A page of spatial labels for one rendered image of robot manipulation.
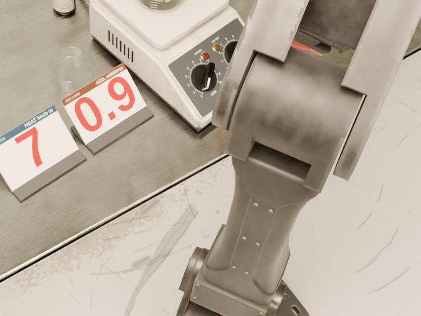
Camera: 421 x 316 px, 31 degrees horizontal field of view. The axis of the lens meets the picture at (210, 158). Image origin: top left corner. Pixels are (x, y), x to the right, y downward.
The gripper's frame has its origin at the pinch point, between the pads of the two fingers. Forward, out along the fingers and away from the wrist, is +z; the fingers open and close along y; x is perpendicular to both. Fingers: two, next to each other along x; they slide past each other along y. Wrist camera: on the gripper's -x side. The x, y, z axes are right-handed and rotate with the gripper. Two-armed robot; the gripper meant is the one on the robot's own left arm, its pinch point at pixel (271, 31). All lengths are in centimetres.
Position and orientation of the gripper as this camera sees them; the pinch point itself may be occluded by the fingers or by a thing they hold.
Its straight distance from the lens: 88.1
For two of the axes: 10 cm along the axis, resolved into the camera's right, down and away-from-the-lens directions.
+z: -4.3, 1.4, 8.9
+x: -2.5, 9.3, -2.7
